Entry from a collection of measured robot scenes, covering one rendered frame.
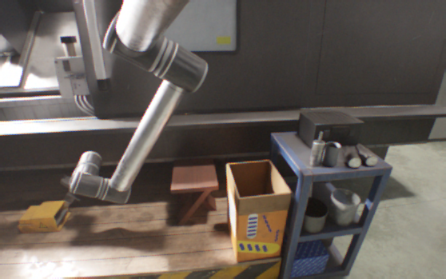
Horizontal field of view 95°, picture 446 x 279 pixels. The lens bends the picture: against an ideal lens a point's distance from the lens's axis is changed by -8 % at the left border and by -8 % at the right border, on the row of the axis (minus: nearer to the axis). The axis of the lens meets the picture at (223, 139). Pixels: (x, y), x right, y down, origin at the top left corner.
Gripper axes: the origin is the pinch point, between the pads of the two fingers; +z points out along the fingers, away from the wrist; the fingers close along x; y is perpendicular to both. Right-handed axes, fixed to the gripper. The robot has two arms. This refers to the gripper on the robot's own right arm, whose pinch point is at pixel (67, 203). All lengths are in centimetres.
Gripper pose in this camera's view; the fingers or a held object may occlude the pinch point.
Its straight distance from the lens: 162.9
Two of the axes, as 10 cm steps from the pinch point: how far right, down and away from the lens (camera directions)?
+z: -6.1, 7.5, 2.7
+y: 7.8, 5.1, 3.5
